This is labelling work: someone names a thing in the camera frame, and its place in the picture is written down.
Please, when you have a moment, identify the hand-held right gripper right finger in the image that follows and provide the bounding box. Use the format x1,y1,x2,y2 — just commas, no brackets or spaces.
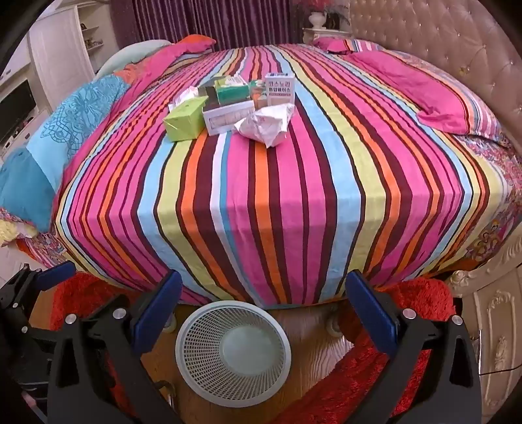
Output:
345,269,484,424

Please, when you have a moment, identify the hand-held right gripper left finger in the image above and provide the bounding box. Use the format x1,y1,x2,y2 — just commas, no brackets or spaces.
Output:
48,270,192,424

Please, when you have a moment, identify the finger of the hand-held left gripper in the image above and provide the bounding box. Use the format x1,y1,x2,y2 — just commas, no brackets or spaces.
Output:
0,261,77,327

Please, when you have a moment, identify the white mesh wastebasket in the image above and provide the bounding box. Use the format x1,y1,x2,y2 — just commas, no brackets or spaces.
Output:
175,300,293,401

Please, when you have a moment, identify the lime green box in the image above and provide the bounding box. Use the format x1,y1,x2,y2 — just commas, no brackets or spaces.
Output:
163,99,205,143

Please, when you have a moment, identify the long white box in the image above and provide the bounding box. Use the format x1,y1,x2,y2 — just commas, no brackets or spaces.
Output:
202,100,256,137

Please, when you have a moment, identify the large white paper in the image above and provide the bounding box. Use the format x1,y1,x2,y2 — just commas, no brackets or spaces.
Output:
233,103,295,148

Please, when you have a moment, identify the dark box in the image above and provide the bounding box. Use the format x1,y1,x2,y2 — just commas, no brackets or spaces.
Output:
197,85,217,109

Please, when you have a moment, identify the green and white box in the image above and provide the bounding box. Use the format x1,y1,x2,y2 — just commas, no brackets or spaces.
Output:
214,77,251,105

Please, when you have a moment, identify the teal printed box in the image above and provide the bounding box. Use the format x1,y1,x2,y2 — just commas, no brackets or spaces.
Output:
249,81,268,110

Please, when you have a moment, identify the white box with grey label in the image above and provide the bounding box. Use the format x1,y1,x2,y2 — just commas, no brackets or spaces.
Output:
265,72,295,109

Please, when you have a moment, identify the red shaggy rug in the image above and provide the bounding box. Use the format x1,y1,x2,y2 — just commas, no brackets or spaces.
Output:
277,278,455,424
52,272,168,424

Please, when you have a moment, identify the round wooden bed platform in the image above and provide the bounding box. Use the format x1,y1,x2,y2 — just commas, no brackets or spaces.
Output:
139,304,356,424

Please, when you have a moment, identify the blue patterned quilt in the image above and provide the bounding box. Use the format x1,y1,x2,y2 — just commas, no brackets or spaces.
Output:
0,72,132,234

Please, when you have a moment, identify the striped bed sheet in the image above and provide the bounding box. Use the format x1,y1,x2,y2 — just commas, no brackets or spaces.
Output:
51,43,512,306

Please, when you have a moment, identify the black television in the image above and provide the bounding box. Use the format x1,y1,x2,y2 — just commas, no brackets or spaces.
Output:
0,79,37,143

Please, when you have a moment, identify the floral patterned bed skirt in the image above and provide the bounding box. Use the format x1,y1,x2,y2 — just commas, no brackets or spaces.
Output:
457,134,522,272

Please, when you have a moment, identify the white wardrobe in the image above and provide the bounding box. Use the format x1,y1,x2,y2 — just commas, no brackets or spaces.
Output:
28,0,120,107

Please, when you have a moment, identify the pale green pillow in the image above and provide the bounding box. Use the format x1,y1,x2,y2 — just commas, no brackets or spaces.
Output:
95,39,173,79

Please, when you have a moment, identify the pink and orange quilt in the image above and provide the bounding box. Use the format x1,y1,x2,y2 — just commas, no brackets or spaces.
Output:
73,35,218,176

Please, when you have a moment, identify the small striped pink pillow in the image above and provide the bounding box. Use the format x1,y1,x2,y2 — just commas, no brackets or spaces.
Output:
312,37,387,55

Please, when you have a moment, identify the white nightstand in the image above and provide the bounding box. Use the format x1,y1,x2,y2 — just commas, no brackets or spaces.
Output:
303,27,352,44

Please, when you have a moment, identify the beige tufted headboard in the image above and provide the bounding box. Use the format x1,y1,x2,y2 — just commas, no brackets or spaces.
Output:
349,0,522,137

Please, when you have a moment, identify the purple curtain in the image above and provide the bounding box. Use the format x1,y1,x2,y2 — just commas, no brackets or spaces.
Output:
109,0,352,50

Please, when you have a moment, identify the ornate white bed frame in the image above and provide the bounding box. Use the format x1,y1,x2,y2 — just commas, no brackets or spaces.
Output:
444,238,522,394

